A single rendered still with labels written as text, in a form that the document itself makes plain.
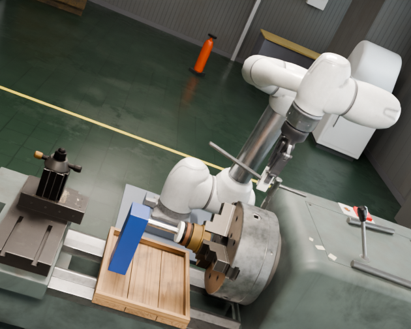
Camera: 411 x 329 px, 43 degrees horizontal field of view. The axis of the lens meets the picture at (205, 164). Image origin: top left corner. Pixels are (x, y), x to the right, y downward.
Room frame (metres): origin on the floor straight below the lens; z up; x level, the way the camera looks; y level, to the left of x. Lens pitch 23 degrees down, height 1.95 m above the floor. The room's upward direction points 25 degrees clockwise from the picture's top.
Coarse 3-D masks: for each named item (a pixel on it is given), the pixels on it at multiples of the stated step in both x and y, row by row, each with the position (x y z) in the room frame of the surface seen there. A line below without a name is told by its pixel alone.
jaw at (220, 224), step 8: (224, 208) 1.52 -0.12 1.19; (232, 208) 1.53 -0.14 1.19; (216, 216) 1.50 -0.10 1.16; (224, 216) 1.51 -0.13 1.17; (232, 216) 1.52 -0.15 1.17; (208, 224) 1.48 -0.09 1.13; (216, 224) 1.49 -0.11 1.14; (224, 224) 1.50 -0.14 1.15; (216, 232) 1.47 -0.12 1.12; (224, 232) 1.48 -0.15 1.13
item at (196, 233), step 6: (186, 222) 1.46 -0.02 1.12; (186, 228) 1.43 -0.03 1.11; (192, 228) 1.44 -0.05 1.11; (198, 228) 1.44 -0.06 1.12; (204, 228) 1.45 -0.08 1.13; (186, 234) 1.42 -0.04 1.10; (192, 234) 1.42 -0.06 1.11; (198, 234) 1.43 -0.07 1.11; (204, 234) 1.45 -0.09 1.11; (210, 234) 1.46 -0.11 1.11; (180, 240) 1.41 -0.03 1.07; (186, 240) 1.41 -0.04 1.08; (192, 240) 1.41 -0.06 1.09; (198, 240) 1.42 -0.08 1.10; (186, 246) 1.43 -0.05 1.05; (192, 246) 1.42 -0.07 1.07; (198, 246) 1.41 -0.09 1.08
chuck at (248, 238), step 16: (240, 208) 1.49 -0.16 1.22; (256, 208) 1.52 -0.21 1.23; (240, 224) 1.42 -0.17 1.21; (256, 224) 1.43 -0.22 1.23; (224, 240) 1.52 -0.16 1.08; (240, 240) 1.37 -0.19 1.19; (256, 240) 1.39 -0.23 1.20; (240, 256) 1.34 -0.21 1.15; (256, 256) 1.36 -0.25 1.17; (208, 272) 1.48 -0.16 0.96; (240, 272) 1.33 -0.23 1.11; (256, 272) 1.35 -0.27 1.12; (208, 288) 1.41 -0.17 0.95; (224, 288) 1.33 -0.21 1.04; (240, 288) 1.34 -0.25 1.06
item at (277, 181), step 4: (276, 180) 1.43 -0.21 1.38; (280, 180) 1.43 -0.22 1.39; (276, 184) 1.43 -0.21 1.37; (280, 184) 1.44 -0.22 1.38; (272, 188) 1.43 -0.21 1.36; (276, 188) 1.43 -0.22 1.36; (268, 192) 1.44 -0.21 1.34; (272, 192) 1.43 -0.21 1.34; (268, 196) 1.44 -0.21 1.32; (272, 196) 1.44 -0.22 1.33; (264, 200) 1.45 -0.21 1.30; (268, 200) 1.44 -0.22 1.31; (264, 204) 1.44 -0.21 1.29; (264, 208) 1.45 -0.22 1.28
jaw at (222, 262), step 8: (208, 240) 1.44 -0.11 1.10; (200, 248) 1.40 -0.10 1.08; (208, 248) 1.40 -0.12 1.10; (216, 248) 1.41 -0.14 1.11; (224, 248) 1.43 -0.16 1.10; (208, 256) 1.38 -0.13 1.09; (216, 256) 1.36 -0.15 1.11; (224, 256) 1.38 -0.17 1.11; (216, 264) 1.34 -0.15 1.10; (224, 264) 1.34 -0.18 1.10; (224, 272) 1.34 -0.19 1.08; (232, 272) 1.33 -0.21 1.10
